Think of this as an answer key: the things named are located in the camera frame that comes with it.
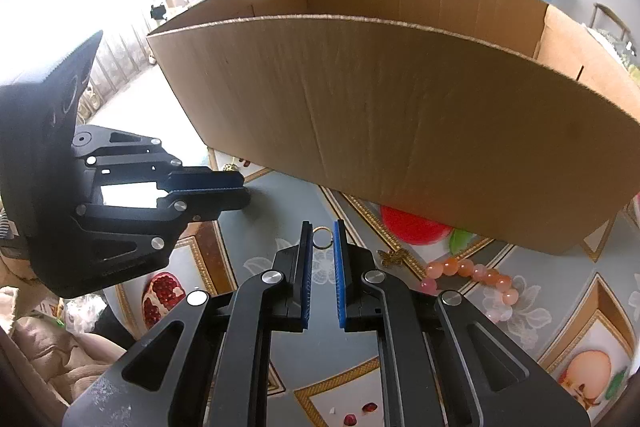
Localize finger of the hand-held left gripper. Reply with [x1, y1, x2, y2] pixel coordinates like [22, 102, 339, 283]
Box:
[72, 124, 247, 194]
[76, 187, 251, 279]

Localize pink bead bracelet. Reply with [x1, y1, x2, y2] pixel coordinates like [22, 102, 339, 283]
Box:
[422, 257, 533, 323]

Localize person's beige clothing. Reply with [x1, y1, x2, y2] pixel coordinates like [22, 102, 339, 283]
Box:
[0, 287, 131, 408]

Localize brown cardboard box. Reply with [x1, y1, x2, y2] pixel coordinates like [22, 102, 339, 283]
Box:
[146, 0, 640, 257]

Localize fruit print table mat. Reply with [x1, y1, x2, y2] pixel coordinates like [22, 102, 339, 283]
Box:
[100, 147, 640, 427]

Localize metal rack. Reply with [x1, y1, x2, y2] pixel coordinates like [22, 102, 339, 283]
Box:
[590, 3, 632, 42]

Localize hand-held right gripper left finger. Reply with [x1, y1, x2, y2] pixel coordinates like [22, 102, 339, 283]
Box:
[62, 221, 315, 427]

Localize gold butterfly brooch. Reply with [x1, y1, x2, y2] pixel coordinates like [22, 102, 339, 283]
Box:
[377, 249, 408, 268]

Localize white window railing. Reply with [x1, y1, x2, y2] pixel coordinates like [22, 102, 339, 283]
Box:
[75, 7, 166, 122]

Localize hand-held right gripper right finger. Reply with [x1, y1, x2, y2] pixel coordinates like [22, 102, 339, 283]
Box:
[332, 219, 593, 427]

